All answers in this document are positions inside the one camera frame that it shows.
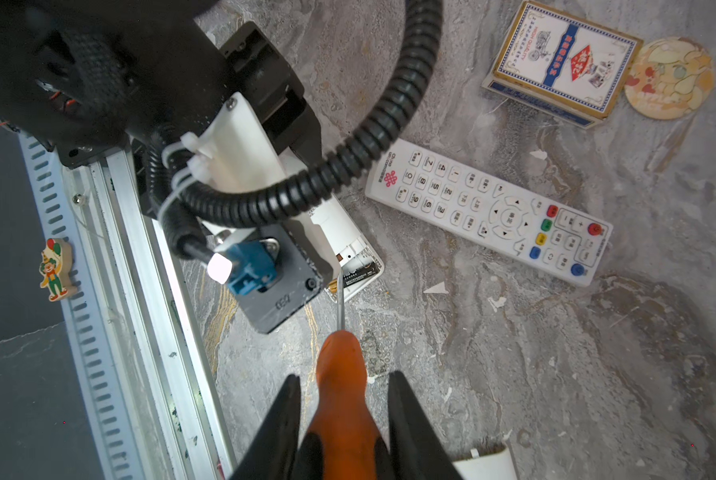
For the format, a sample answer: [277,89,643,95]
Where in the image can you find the white air conditioner remote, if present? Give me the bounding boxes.
[295,196,385,303]

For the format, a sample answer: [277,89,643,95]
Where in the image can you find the colourful clown figurine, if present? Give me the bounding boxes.
[39,238,77,302]

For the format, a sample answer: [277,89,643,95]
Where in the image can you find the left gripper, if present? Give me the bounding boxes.
[220,21,322,167]

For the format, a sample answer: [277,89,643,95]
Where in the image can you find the aluminium mounting rail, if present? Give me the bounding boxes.
[19,135,236,479]

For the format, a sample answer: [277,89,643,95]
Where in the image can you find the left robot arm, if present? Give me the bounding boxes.
[0,1,322,168]

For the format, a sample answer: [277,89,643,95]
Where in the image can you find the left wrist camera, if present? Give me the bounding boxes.
[182,92,333,334]

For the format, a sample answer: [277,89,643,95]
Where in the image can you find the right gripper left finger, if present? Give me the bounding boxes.
[231,374,301,479]

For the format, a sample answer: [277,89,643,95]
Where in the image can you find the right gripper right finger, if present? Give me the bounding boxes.
[387,371,461,479]

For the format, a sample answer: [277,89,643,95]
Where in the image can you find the white battery cover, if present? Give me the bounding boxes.
[453,445,518,480]

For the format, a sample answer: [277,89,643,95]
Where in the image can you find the black corrugated cable conduit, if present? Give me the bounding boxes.
[144,0,444,262]

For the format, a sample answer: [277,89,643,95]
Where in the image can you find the black battery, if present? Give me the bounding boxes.
[343,262,380,287]

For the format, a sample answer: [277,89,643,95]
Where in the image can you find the orange black screwdriver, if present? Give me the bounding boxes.
[291,273,395,479]

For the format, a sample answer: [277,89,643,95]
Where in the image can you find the playing card box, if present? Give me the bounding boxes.
[482,1,643,129]

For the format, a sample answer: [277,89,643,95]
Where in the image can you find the white TV remote control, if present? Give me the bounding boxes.
[365,140,612,287]

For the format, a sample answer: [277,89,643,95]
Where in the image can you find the round wooden coaster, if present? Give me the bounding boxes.
[624,37,715,120]

